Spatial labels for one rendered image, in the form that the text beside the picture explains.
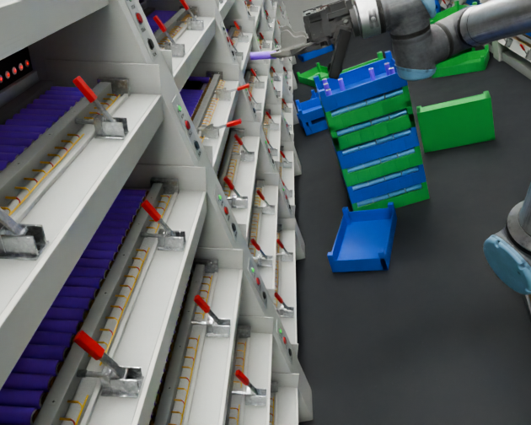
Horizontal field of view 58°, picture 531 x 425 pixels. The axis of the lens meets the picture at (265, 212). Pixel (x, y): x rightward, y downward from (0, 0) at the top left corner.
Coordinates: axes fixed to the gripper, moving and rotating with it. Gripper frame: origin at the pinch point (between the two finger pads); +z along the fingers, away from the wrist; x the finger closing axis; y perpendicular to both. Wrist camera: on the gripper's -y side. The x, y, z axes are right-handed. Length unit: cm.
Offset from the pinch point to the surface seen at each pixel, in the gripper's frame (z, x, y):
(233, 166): 21.9, -4.8, -27.2
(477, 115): -66, -84, -69
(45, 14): 17, 62, 26
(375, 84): -25, -49, -31
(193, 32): 19.5, -8.4, 9.9
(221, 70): 20.9, -29.7, -5.9
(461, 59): -87, -187, -78
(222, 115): 18.0, 0.3, -10.2
